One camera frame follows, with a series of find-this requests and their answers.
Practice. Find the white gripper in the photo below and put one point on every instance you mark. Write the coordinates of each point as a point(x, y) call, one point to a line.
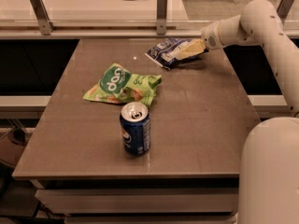
point(209, 39)

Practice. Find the blue chip bag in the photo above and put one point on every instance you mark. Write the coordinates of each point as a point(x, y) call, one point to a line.
point(164, 53)

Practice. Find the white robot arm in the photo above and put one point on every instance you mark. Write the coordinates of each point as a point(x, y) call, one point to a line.
point(269, 167)

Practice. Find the green chip bag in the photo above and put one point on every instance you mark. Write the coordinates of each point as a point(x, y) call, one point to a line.
point(119, 86)

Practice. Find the blue pepsi can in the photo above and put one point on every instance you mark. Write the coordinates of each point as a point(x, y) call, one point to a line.
point(135, 128)

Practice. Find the grey table drawer unit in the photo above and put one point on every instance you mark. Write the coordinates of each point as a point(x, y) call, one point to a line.
point(182, 201)

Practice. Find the middle metal railing bracket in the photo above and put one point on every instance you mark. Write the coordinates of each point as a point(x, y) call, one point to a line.
point(161, 14)

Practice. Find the metal railing bracket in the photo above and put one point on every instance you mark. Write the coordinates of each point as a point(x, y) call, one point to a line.
point(286, 3)
point(161, 14)
point(43, 20)

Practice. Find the right metal railing bracket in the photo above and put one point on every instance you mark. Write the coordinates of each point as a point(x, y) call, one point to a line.
point(286, 3)

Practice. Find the left metal railing bracket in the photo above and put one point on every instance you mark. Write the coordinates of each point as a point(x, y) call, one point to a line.
point(43, 20)

